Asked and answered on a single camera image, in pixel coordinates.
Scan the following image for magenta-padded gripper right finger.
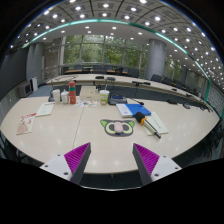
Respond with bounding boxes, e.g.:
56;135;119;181
132;143;183;186

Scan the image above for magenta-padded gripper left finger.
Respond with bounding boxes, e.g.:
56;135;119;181
39;142;92;186

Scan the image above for pink computer mouse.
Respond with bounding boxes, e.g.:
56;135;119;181
113;121;124;134

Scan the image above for cat face mouse pad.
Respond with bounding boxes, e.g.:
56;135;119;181
99;118;136;137

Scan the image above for white printed paper sheet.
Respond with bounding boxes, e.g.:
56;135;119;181
142;111;170;136

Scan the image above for black handheld microphone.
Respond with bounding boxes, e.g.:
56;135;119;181
134;111;162;140

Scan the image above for blue and white book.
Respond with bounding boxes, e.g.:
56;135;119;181
115;103;152;119

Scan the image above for colourful sticker sheet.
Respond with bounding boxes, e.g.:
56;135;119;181
75;99;99;109

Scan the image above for white paper booklet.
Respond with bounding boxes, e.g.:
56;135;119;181
35;101;55;118

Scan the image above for red and white leaflet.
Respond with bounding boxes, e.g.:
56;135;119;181
16;112;38;136

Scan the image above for red drink bottle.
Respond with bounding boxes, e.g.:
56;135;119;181
68;80;77;105

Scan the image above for tall white cup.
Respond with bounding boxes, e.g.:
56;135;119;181
52;88;62;104

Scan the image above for beige cardboard box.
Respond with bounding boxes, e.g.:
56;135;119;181
79;85;101;102

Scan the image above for green printed paper cup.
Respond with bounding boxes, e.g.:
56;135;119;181
99;89;110;106

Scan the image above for dark office chairs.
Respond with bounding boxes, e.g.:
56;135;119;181
61;64;208;108

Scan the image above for ceiling lights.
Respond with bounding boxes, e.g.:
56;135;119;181
9;0;224;88

